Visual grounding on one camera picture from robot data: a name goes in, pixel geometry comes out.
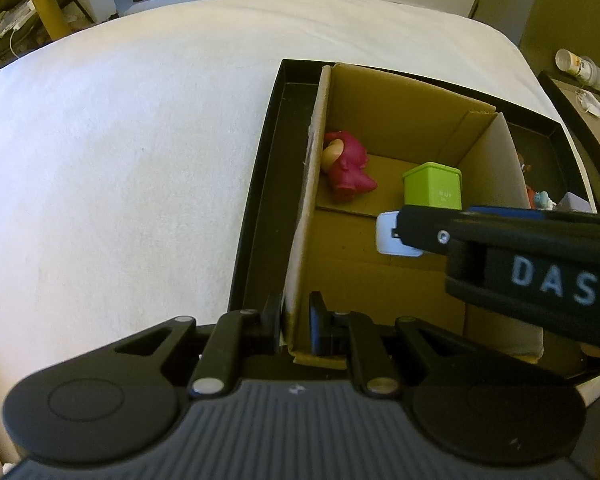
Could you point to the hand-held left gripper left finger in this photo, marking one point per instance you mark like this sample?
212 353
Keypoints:
270 325

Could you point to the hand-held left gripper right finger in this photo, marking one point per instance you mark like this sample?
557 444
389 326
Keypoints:
317 330

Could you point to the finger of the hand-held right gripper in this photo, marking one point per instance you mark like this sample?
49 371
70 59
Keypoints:
530 215
430 230

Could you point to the blue and red figure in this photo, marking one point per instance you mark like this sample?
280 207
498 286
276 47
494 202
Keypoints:
542 200

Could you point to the white charger plug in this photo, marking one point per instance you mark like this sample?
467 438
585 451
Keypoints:
386 235

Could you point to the green cube box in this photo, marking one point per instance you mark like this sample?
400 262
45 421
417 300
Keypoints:
432 185

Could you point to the white lilac cube toy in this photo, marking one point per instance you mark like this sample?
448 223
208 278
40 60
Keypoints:
575 203

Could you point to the brown-haired doll figure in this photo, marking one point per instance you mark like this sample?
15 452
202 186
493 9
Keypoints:
523 165

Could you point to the pink bear toy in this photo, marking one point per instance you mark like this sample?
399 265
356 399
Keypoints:
350 165

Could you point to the brown cardboard box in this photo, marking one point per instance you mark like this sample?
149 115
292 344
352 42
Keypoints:
380 110

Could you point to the black shallow tray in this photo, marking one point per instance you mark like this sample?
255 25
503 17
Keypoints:
265 185

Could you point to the black tray with brown inside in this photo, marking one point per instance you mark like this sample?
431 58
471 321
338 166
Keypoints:
595 150

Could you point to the white face mask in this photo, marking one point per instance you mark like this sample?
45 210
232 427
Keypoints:
591 102

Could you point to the stack of paper cups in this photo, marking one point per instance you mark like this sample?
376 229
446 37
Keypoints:
580 67

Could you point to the large cardboard sheet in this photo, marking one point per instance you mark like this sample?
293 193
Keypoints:
570 5

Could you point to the black chair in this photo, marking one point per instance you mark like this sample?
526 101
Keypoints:
10 45

